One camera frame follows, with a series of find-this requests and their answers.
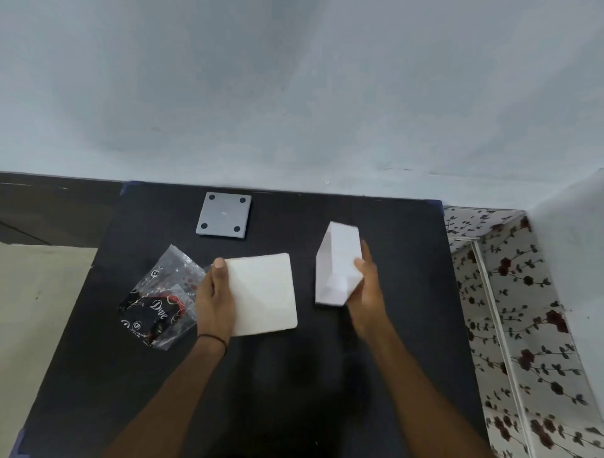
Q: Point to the person's left hand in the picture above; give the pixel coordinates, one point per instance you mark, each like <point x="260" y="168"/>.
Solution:
<point x="214" y="309"/>

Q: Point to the white box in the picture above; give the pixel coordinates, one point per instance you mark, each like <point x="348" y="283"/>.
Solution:
<point x="336" y="264"/>

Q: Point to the person's right thumb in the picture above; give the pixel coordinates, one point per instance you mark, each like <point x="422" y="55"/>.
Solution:
<point x="359" y="268"/>

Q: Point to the white square box lid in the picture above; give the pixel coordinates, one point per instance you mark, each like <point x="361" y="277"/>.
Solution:
<point x="264" y="295"/>

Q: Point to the person's left forearm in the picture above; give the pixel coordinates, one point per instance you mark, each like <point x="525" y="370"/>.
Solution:
<point x="174" y="396"/>

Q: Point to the black red printed pouch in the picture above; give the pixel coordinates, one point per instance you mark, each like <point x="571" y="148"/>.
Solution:
<point x="151" y="316"/>

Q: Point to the clear plastic bag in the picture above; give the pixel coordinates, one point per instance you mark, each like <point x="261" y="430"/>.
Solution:
<point x="177" y="269"/>

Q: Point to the person's right forearm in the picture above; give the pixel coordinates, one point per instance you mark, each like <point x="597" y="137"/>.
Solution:
<point x="420" y="396"/>

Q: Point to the person's left thumb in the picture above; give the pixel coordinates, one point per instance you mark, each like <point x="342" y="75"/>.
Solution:
<point x="219" y="278"/>

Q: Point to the grey square plate black dots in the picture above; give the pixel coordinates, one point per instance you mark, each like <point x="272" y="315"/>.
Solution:
<point x="224" y="214"/>

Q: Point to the blue tape piece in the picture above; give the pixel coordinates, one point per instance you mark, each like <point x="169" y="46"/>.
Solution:
<point x="128" y="187"/>
<point x="18" y="446"/>
<point x="437" y="206"/>

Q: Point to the black wrist band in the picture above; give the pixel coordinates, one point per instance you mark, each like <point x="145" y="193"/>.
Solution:
<point x="218" y="339"/>

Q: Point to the person's right hand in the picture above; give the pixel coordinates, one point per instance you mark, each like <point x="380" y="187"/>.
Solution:
<point x="369" y="302"/>

